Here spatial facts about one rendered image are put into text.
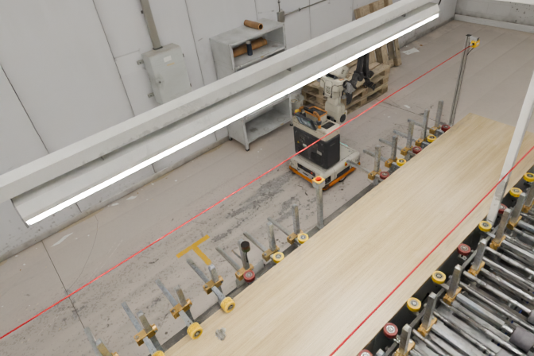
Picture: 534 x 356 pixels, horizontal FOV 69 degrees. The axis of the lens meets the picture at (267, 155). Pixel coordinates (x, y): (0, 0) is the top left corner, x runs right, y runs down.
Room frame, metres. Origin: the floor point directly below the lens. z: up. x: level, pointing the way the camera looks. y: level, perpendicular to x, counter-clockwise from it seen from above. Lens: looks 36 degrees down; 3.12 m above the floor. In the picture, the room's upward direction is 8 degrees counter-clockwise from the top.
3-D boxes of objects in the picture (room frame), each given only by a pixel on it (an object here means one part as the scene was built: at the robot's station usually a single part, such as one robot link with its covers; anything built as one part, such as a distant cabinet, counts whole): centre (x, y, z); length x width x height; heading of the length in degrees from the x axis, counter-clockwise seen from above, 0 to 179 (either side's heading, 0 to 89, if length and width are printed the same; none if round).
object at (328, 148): (3.75, -0.63, 0.59); 0.55 x 0.34 x 0.83; 36
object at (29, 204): (1.67, -0.15, 2.34); 2.40 x 0.12 x 0.08; 126
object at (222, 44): (4.91, 0.03, 0.78); 0.90 x 0.45 x 1.55; 126
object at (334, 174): (3.80, -0.70, 0.16); 0.67 x 0.64 x 0.25; 126
